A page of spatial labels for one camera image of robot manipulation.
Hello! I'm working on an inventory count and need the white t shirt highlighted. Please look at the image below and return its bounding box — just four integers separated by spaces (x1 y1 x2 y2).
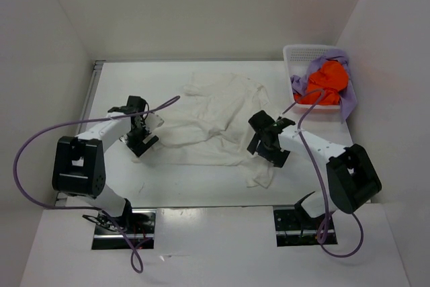
142 73 280 188

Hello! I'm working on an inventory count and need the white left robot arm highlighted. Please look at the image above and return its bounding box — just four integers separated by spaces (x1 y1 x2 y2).
52 96 164 233

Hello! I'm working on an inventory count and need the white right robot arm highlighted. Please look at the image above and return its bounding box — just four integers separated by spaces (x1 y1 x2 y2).
247 110 382 229

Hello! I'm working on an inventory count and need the orange t shirt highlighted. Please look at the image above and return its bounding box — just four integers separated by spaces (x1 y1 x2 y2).
291 60 349 106

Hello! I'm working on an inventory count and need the white plastic laundry basket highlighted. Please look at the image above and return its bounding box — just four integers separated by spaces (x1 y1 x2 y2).
283 44 340 114

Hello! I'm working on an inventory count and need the lavender t shirt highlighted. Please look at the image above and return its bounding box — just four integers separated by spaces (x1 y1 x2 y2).
303 49 357 120

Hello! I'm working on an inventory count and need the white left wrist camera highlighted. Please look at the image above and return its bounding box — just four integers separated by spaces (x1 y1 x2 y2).
143 113 165 132

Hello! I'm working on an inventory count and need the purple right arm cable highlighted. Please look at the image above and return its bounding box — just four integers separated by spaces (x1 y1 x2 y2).
280 87 365 258

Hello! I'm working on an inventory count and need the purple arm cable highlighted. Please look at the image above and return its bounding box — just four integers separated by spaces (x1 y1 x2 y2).
280 87 365 258
12 95 181 274

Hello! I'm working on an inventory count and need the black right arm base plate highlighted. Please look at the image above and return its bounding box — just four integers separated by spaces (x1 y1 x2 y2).
273 206 325 247

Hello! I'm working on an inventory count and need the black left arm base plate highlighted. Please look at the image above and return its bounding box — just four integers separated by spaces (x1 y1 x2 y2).
82 208 157 250

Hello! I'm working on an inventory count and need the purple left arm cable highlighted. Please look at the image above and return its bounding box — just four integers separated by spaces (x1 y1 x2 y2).
12 95 181 274

